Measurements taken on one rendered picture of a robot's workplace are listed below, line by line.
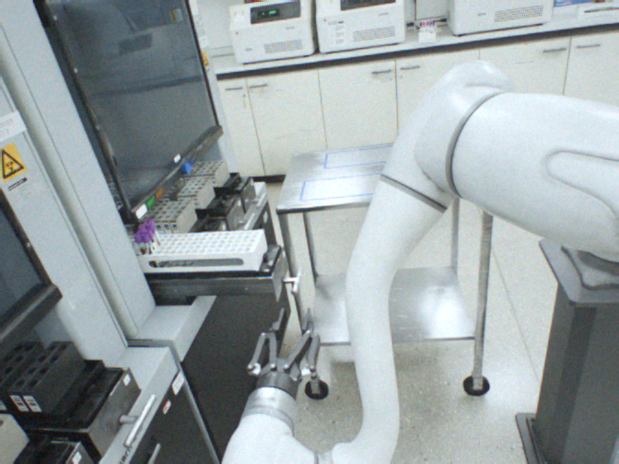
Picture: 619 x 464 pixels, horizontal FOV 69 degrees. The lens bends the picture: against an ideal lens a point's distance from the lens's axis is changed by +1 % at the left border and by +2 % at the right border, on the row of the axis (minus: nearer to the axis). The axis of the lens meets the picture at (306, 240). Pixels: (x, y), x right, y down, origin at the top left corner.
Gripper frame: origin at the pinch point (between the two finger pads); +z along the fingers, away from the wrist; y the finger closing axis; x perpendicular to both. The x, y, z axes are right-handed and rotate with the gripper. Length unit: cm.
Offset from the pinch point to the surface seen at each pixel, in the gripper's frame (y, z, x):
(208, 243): 22.2, 15.2, -11.8
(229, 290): 16.6, 8.0, -3.0
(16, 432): 34, -36, -11
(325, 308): 7, 59, 46
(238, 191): 28, 55, -7
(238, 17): 78, 249, -45
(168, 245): 32.2, 14.3, -12.3
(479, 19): -73, 244, -23
